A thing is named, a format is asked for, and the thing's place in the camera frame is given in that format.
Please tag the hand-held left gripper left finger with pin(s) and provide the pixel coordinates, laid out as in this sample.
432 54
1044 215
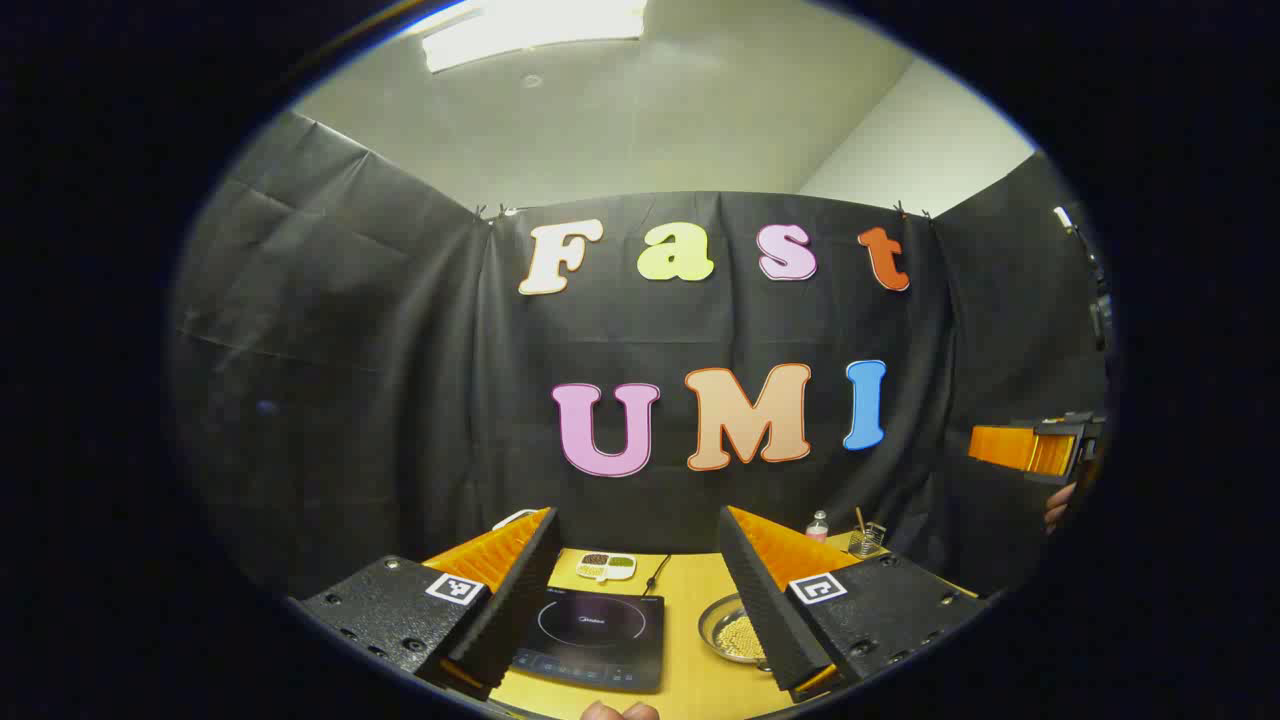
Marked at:
520 610

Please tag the black equipment stand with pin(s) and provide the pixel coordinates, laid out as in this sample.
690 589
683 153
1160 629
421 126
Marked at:
1098 300

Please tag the black backdrop cloth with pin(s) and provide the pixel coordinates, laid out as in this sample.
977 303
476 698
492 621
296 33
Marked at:
400 400

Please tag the pile of yellow soybeans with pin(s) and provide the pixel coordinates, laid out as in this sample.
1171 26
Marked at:
740 637

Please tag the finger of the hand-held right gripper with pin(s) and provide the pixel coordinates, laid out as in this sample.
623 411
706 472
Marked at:
1005 447

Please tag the ceiling light panel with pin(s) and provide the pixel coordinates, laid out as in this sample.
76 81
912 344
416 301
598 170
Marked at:
530 30

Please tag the glass holder jar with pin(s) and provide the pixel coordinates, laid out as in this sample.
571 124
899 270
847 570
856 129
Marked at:
868 542

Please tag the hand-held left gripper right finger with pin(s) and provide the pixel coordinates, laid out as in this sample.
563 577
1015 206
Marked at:
765 610

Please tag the white toaster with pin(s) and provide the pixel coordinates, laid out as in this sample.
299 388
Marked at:
515 518

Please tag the white divided bean dish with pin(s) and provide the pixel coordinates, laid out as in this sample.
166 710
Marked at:
606 567

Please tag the black induction cooktop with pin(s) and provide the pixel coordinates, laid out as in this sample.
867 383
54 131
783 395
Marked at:
600 625

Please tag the clear bottle with pink label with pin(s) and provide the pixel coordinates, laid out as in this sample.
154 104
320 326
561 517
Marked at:
817 528

